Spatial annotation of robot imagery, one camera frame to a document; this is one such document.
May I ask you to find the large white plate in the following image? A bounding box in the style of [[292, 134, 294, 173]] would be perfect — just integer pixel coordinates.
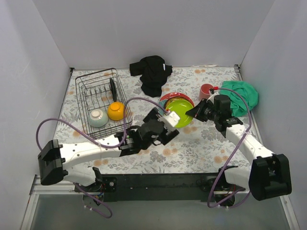
[[159, 92, 189, 107]]

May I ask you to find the pink cup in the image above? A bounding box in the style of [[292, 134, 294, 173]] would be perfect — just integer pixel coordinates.
[[199, 83, 213, 101]]

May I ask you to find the lime green plate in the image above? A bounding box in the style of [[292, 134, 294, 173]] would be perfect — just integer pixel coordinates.
[[166, 100, 194, 128]]

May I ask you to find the orange yellow plate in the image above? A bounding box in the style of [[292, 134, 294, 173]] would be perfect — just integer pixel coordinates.
[[164, 96, 194, 109]]

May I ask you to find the black plate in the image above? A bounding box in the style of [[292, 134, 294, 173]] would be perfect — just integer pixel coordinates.
[[109, 78, 118, 102]]

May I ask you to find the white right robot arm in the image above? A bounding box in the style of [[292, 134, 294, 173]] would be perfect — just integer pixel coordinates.
[[186, 94, 292, 201]]

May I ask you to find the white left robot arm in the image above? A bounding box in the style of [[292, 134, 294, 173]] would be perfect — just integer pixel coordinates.
[[38, 108, 180, 192]]

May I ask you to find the green cloth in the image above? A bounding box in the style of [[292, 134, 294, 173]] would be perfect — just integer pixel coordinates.
[[219, 80, 259, 117]]

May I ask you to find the yellow bowl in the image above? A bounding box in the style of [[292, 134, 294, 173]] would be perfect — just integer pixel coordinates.
[[107, 102, 125, 121]]

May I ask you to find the black cloth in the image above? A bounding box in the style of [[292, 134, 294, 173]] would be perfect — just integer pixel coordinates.
[[129, 56, 173, 98]]

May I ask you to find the white green patterned bowl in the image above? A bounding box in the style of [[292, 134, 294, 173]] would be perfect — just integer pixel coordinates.
[[88, 109, 108, 128]]

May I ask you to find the floral table mat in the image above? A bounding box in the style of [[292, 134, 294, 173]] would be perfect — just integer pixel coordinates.
[[54, 67, 250, 174]]

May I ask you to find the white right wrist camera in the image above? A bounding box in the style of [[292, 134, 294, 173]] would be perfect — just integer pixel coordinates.
[[207, 87, 219, 103]]

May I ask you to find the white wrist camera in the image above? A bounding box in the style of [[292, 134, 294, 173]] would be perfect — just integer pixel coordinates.
[[207, 87, 219, 103], [158, 111, 180, 129]]

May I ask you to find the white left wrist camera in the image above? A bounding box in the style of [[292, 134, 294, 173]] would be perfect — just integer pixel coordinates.
[[158, 111, 180, 129]]

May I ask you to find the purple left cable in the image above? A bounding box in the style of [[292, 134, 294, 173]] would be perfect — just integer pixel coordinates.
[[35, 97, 171, 219]]

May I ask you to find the purple cable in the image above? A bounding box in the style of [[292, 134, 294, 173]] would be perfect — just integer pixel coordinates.
[[207, 86, 252, 208], [35, 97, 171, 219]]

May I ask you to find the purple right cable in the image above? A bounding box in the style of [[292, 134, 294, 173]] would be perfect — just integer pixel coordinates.
[[207, 86, 252, 208]]

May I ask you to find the black wire dish rack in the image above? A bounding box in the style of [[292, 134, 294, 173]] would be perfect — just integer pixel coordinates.
[[75, 68, 127, 139]]

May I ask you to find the black base frame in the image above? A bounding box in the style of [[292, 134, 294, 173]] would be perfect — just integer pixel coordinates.
[[31, 173, 285, 207]]

